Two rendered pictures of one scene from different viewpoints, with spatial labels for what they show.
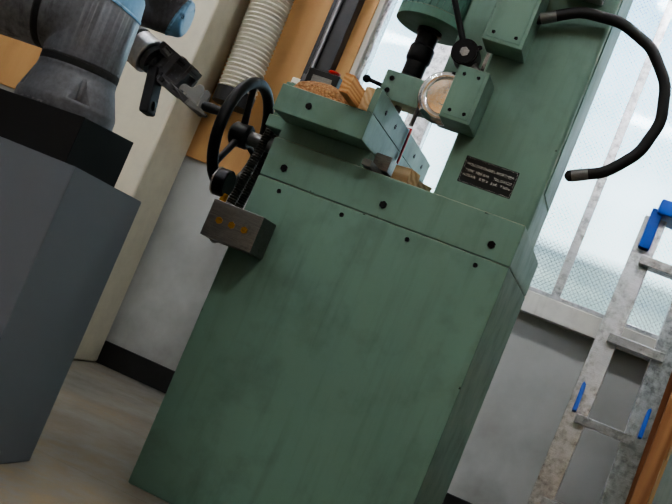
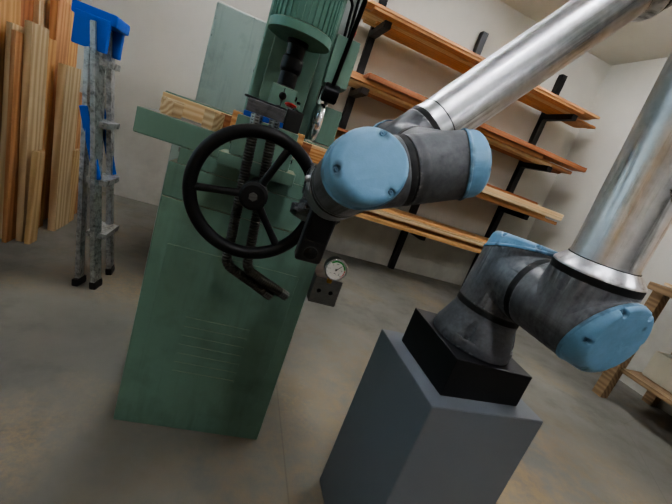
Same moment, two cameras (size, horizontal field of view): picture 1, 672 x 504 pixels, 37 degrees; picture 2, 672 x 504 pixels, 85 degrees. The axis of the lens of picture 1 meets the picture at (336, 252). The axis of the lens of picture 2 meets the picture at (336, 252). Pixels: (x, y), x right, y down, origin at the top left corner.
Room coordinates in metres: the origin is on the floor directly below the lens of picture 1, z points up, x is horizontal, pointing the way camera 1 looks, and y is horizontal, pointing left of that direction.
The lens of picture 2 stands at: (2.64, 1.08, 0.95)
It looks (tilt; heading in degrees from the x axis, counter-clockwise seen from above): 14 degrees down; 238
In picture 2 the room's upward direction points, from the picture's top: 20 degrees clockwise
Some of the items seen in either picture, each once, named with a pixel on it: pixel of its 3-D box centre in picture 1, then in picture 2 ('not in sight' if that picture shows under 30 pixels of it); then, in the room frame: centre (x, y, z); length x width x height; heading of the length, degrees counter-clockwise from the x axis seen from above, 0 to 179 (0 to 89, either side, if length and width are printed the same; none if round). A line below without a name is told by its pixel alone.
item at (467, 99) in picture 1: (466, 101); (323, 126); (2.10, -0.13, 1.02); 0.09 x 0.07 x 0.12; 163
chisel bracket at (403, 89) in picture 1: (410, 98); (281, 104); (2.29, -0.02, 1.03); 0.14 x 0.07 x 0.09; 73
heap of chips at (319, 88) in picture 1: (325, 93); not in sight; (2.10, 0.15, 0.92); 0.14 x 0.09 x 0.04; 73
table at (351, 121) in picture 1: (337, 144); (260, 158); (2.34, 0.10, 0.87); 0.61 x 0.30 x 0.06; 163
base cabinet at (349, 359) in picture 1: (338, 383); (227, 292); (2.27, -0.12, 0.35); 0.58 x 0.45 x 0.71; 73
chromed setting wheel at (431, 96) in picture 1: (445, 98); (316, 122); (2.14, -0.09, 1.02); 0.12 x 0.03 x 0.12; 73
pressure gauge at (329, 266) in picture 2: (222, 187); (334, 270); (2.12, 0.27, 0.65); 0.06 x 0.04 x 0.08; 163
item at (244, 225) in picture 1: (237, 228); (323, 283); (2.09, 0.21, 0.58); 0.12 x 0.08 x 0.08; 73
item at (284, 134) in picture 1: (346, 168); (260, 175); (2.32, 0.05, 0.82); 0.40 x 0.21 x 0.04; 163
